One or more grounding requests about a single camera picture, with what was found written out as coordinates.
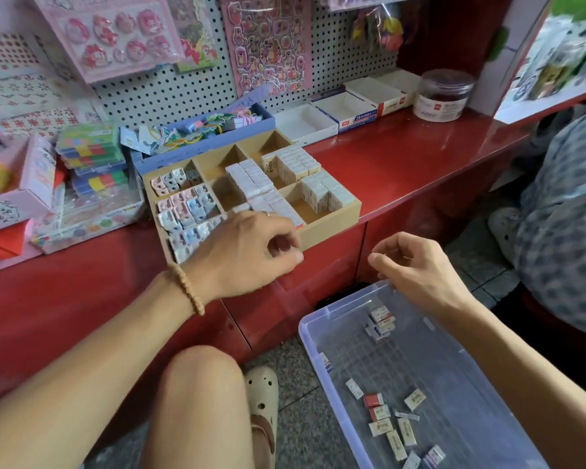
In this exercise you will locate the person's right hand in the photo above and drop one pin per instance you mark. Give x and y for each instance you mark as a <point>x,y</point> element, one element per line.
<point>425,273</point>

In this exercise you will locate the person's left hand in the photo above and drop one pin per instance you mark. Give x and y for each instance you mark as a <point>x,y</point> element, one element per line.
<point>239,257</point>

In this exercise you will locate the wooden compartment tray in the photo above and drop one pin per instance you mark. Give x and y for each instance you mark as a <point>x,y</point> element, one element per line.
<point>337,221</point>

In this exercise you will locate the clear plastic storage bin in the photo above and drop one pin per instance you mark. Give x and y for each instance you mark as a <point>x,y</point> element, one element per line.
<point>469,386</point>

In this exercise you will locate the blue white eraser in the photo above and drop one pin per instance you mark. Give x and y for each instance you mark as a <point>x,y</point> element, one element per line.
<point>326,362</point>

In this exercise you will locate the person's left forearm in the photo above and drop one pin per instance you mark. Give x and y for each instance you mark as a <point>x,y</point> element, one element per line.
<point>78,386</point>

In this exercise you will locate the person's right forearm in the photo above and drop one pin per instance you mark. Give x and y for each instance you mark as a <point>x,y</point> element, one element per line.
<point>537,386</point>

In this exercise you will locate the blue box of trinkets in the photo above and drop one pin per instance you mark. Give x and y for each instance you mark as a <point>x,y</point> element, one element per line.
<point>195,141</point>

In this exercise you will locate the person's left cream clog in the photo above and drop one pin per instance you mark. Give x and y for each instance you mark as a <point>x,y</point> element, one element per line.
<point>264,395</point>

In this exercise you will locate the white tray box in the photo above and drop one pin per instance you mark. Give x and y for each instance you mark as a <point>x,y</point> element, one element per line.
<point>306,124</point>
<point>383,90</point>
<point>345,112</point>

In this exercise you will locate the person's left leg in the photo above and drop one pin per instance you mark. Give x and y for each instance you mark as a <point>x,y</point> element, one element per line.
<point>200,410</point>

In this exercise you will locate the red display counter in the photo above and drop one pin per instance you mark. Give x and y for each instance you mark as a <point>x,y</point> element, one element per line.
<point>420,161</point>

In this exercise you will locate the black stool red cushion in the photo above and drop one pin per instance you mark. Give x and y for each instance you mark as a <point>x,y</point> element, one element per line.
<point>557,351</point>

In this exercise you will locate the round clear plastic jar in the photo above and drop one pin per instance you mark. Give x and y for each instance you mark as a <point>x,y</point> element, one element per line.
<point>443,97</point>

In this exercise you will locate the white pegboard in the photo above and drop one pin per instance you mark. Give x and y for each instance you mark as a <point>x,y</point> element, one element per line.
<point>156,97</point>

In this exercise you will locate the stack of colourful packs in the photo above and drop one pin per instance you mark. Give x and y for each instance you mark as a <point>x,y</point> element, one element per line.
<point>90,151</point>

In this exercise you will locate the pink sticker pack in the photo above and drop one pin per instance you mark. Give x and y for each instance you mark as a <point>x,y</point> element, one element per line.
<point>107,34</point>
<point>269,44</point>

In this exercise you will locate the pink tray of trinkets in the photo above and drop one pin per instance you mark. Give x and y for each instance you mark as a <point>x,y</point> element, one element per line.
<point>29,185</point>

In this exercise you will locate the white side shelf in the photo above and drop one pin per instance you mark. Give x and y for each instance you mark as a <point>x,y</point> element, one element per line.
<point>537,73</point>

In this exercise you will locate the green edged sticker pack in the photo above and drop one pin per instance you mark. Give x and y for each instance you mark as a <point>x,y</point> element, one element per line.
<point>195,29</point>

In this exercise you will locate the red folded cloth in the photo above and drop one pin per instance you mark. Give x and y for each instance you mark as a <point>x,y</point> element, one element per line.
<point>2,241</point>

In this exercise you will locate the clear bag of colourful toys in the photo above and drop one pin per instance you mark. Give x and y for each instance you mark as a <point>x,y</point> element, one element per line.
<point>381,29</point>

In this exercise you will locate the red patterned sticker sheet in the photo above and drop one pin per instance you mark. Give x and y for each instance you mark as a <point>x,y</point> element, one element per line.
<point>29,92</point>

